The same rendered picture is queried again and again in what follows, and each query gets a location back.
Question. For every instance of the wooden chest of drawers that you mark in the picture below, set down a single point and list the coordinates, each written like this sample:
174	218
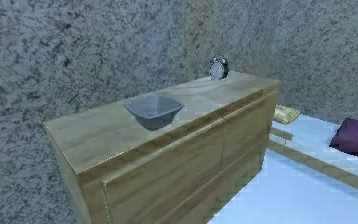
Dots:
173	166

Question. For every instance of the wooden bed with white sheet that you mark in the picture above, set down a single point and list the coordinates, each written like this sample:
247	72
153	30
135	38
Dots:
313	146

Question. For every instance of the grey square bowl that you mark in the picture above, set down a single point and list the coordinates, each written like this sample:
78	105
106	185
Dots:
153	111

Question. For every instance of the black alarm clock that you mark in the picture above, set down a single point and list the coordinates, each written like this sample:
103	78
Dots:
218	69

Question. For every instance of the purple pillow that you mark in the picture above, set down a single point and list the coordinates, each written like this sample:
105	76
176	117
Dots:
353	137

